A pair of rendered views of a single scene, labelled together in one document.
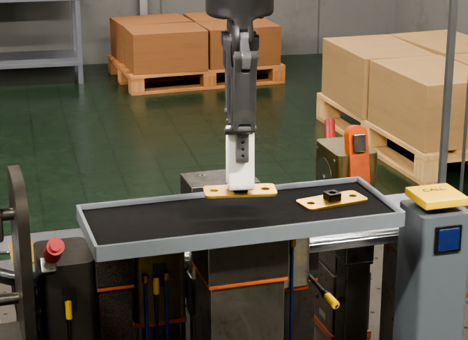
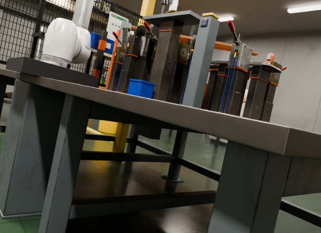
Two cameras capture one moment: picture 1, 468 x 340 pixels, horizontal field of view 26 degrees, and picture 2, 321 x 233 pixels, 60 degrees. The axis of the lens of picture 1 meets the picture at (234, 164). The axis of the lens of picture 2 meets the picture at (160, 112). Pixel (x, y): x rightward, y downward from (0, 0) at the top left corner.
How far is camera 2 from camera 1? 1.71 m
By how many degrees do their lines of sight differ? 64
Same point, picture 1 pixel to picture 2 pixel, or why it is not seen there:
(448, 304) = (201, 41)
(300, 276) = not seen: hidden behind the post
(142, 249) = (148, 17)
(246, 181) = (171, 8)
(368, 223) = (182, 13)
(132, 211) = not seen: hidden behind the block
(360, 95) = not seen: outside the picture
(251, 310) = (164, 37)
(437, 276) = (200, 33)
